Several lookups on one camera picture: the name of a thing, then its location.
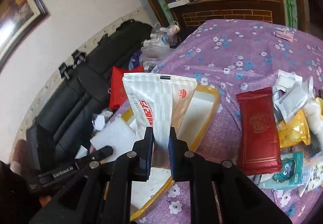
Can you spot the yellow rimmed box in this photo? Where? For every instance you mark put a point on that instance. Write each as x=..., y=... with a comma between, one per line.
x=201, y=113

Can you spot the black clamp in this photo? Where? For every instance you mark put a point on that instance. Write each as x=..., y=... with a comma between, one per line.
x=65, y=71
x=78, y=57

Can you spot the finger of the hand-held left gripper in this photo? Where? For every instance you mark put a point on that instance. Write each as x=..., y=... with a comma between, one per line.
x=102, y=152

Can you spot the red gift bag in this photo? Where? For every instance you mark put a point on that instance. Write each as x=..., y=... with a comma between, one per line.
x=118, y=88

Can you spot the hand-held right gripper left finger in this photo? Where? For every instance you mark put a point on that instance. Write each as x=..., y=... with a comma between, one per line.
x=149, y=145

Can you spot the white tissue packet red print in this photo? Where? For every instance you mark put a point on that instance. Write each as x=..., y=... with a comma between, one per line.
x=151, y=103

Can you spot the plastic water bottle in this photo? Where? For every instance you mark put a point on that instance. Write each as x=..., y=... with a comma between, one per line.
x=166, y=37

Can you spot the white foam sheet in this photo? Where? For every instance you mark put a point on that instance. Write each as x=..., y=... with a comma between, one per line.
x=113, y=138

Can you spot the white towel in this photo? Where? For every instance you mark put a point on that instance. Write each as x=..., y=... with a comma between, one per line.
x=314, y=115

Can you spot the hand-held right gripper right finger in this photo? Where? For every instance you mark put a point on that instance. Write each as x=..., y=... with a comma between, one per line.
x=173, y=149

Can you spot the purple printed bag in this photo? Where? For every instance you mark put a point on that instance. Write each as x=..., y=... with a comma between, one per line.
x=135, y=60

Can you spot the yellow snack packet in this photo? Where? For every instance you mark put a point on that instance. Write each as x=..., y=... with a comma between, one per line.
x=292, y=129

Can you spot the purple floral tablecloth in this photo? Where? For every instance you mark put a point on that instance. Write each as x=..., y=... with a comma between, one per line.
x=227, y=50

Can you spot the person's left forearm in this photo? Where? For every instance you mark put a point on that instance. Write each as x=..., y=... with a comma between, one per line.
x=15, y=196

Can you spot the dark red tissue packet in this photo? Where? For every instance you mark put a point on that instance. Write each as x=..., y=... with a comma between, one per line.
x=260, y=133

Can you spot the teal cartoon tissue packet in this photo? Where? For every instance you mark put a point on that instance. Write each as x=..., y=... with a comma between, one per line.
x=287, y=171

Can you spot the clear plastic bags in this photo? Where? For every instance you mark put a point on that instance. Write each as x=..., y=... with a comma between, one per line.
x=156, y=47

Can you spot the black leather sofa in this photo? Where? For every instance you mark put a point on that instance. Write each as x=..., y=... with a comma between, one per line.
x=75, y=103

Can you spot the black case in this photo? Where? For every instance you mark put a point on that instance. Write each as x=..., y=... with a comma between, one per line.
x=40, y=145

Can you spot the white printed packet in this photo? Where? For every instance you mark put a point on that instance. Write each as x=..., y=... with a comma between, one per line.
x=314, y=178

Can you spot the framed painting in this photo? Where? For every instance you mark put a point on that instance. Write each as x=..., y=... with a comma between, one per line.
x=17, y=12

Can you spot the crumpled white wrapper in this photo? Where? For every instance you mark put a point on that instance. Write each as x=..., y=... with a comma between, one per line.
x=101, y=120

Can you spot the pile of white sachets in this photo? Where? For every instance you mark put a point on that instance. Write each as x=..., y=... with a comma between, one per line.
x=290, y=98

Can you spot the pink packet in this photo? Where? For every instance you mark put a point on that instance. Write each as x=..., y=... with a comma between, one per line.
x=284, y=34

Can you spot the yellow towel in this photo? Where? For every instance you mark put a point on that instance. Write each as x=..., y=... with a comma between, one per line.
x=320, y=104

